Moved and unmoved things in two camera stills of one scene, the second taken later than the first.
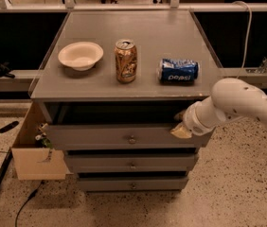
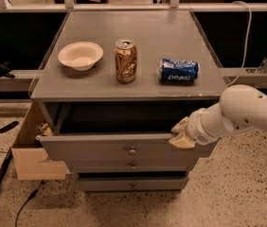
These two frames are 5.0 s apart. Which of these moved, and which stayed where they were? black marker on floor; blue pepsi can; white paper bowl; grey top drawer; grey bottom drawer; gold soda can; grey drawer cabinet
Moved: grey top drawer
Stayed: gold soda can; grey bottom drawer; blue pepsi can; black marker on floor; white paper bowl; grey drawer cabinet
